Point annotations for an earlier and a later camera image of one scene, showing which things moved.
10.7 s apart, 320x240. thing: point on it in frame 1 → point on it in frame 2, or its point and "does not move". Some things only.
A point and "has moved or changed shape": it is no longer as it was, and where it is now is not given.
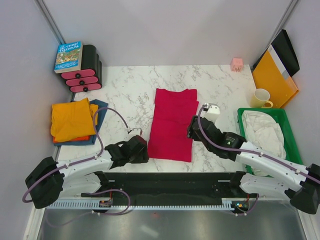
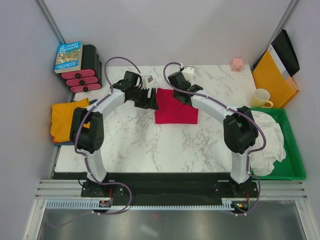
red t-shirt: (172, 113) has moved or changed shape
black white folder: (282, 52) does not move
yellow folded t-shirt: (71, 120) does not move
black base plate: (170, 188) does not move
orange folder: (268, 76) does not move
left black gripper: (143, 157) → (150, 103)
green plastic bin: (292, 149) does not move
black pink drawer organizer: (90, 78) does not move
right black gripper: (190, 133) → (188, 82)
